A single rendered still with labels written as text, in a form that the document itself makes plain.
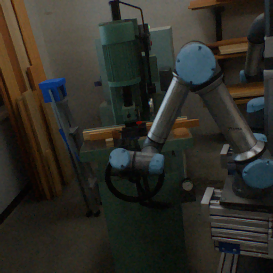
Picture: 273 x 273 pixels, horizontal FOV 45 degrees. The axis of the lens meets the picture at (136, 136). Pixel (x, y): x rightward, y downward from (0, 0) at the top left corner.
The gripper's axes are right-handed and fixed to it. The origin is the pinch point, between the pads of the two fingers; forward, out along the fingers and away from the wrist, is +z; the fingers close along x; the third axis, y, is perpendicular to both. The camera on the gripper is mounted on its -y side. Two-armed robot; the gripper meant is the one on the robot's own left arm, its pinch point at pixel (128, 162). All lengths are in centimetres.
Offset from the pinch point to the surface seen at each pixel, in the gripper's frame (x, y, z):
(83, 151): -24.9, -11.9, 21.4
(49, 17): -90, -209, 204
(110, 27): 0, -66, -2
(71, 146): -53, -31, 102
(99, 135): -17.4, -21.3, 33.0
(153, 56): 19, -62, 30
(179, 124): 27.9, -20.8, 33.3
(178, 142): 25.2, -9.3, 22.1
